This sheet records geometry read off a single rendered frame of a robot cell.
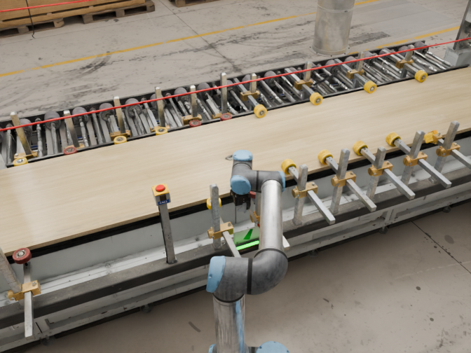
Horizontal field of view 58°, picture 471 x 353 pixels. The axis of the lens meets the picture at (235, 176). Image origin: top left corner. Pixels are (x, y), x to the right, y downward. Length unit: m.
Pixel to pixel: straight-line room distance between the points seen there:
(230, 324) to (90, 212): 1.18
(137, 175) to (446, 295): 2.24
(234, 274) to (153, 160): 1.47
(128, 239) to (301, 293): 1.29
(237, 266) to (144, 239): 1.20
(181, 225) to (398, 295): 1.61
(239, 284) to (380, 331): 1.80
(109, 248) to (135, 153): 0.65
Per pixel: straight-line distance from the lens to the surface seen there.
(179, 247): 2.55
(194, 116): 3.15
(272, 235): 1.52
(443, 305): 3.33
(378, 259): 3.42
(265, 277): 1.38
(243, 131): 2.92
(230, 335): 1.64
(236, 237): 2.39
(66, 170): 2.79
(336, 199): 2.58
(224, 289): 1.40
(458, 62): 4.62
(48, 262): 2.51
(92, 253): 2.51
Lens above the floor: 2.54
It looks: 40 degrees down
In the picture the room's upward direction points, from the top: 1 degrees counter-clockwise
